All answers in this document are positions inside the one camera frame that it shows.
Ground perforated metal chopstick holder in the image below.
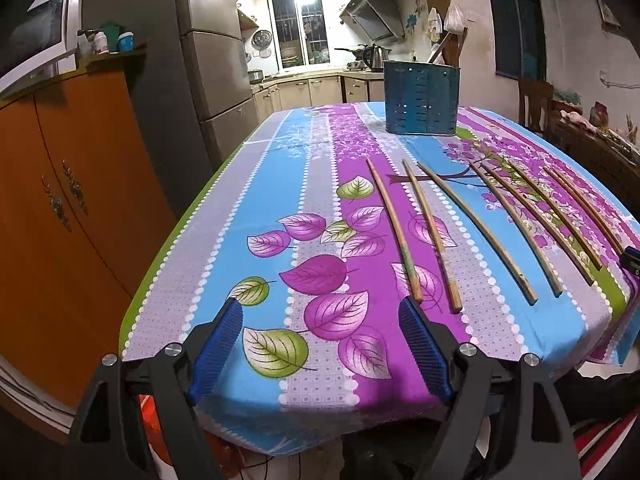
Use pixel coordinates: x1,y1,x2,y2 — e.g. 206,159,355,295
382,60,461,136

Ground silver refrigerator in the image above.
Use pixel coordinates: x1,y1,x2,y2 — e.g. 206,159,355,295
172,0,262,161

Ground steel electric kettle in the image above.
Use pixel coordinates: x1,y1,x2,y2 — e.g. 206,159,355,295
362,45,392,72

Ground hanging round strainer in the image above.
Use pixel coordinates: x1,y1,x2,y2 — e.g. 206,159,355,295
251,29,274,59

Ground hanging white plastic bag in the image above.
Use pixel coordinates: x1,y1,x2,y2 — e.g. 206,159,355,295
443,1,467,34

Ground steel range hood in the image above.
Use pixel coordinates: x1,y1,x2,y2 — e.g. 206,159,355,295
339,0,406,44

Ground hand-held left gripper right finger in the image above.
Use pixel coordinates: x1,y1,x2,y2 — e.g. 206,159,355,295
398,296,574,480

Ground person's dark clothing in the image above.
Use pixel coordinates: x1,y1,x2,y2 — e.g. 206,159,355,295
551,362,640,429

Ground blue flower wall sticker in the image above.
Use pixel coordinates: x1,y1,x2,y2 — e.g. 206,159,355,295
405,0,427,37

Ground dark room window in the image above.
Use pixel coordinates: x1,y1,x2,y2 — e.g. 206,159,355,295
484,0,547,82

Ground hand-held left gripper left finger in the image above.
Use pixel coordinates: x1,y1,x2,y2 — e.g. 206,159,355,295
70,297,244,480

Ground kitchen window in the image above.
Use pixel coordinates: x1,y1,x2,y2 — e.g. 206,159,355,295
269,0,332,69

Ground beige kitchen base cabinets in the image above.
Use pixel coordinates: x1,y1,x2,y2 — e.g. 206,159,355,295
251,75,386,122

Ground white microwave oven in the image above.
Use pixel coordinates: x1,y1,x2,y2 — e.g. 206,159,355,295
0,0,84,98

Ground wooden dining table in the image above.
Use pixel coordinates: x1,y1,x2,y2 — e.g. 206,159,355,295
549,100,640,202

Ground floral striped tablecloth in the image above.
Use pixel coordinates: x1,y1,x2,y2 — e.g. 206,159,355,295
119,101,640,457

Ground wooden chair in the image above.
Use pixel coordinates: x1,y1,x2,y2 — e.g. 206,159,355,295
517,77,554,132

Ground orange wooden cabinet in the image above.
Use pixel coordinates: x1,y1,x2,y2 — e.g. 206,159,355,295
0,66,177,413

